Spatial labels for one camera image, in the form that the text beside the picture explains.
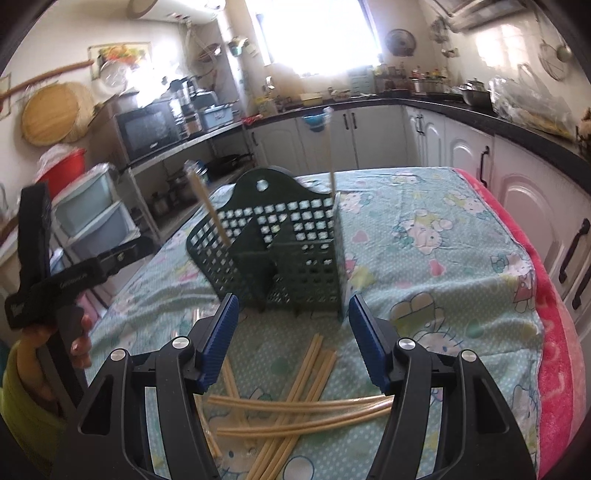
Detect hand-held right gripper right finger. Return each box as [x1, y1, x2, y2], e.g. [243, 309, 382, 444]
[347, 294, 539, 480]

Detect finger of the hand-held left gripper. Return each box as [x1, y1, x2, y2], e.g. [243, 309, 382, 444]
[91, 237, 156, 278]

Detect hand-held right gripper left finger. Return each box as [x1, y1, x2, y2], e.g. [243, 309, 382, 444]
[65, 292, 241, 480]

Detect pile of bamboo chopsticks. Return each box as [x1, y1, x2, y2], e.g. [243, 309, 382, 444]
[194, 305, 393, 480]

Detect black chopstick holder basket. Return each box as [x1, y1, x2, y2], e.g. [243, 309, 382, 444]
[186, 165, 347, 324]

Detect long wooden chopstick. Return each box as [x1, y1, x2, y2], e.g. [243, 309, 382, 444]
[185, 159, 234, 250]
[324, 106, 337, 197]

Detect person's left hand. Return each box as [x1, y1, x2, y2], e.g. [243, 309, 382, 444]
[18, 315, 95, 402]

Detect pastel plastic drawer unit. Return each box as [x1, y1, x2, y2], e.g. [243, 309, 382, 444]
[51, 166, 141, 273]

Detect stacked steel pots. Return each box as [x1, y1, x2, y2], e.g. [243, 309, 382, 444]
[152, 173, 199, 217]

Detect red plastic bucket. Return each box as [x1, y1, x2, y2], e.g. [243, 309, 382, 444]
[37, 148, 88, 201]

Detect cartoon cat printed blanket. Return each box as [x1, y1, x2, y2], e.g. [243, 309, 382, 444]
[85, 166, 546, 480]

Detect black microwave oven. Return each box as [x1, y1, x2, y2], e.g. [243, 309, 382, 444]
[115, 99, 183, 160]

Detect black frying pan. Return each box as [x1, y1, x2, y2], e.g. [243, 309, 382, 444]
[205, 154, 254, 174]

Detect round bamboo sieve tray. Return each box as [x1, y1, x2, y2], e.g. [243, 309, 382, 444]
[22, 83, 95, 146]

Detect metal shelf rack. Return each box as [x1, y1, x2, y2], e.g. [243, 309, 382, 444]
[90, 117, 257, 252]

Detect light blue plastic basin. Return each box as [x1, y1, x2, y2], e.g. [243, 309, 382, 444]
[198, 105, 236, 130]

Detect glass pot lid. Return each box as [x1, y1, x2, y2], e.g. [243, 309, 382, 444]
[99, 60, 127, 95]

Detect wooden rolling pin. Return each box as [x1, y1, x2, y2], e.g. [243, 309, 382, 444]
[0, 59, 94, 103]

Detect pink fleece blanket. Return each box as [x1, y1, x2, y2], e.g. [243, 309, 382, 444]
[455, 168, 591, 480]

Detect white lower kitchen cabinets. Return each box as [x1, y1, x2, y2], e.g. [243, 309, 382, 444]
[245, 99, 591, 324]

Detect black kitchen countertop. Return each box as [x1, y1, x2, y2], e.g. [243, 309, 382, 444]
[240, 90, 591, 162]

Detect white water heater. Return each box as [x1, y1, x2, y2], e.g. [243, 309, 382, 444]
[127, 0, 227, 21]

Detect light green knife rack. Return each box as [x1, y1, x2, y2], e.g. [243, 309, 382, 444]
[348, 69, 375, 93]

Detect steel stockpot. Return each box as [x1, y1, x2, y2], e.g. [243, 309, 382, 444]
[411, 76, 446, 95]

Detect steel pots on counter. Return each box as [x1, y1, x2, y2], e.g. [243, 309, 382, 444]
[462, 88, 492, 109]

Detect row of condiment bottles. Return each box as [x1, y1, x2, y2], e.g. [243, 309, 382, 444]
[376, 62, 451, 80]

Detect clear plastic bag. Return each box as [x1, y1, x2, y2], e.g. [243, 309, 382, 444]
[489, 65, 578, 139]

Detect kitchen window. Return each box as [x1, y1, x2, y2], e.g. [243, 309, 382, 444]
[245, 0, 384, 77]

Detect steel mesh skimmer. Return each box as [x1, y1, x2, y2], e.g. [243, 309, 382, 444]
[538, 39, 568, 81]

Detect black range hood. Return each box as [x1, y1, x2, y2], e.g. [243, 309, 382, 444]
[436, 0, 522, 31]

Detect steel ladle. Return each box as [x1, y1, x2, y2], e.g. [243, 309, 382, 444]
[556, 18, 573, 63]

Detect fruit wall poster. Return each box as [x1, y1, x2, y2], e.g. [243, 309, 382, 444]
[90, 42, 152, 81]

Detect small wall fan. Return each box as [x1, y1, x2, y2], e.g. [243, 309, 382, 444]
[385, 28, 416, 57]

